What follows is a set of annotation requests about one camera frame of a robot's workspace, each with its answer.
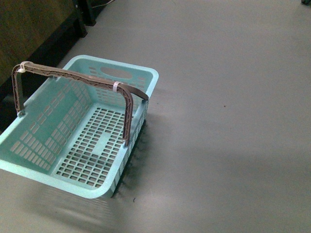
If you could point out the light blue plastic basket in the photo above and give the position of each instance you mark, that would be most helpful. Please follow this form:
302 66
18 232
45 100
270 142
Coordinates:
70 134

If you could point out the brown basket handle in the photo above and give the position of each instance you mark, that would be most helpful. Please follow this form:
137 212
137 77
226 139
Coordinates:
125 90

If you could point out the white zip tie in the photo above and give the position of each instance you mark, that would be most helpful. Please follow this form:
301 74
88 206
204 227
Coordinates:
115 86
22 67

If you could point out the white zip tie left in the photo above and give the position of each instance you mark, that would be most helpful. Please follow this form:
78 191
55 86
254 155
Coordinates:
22 67

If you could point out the dark wooden shelf unit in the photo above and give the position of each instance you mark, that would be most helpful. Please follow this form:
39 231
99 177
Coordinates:
28 28

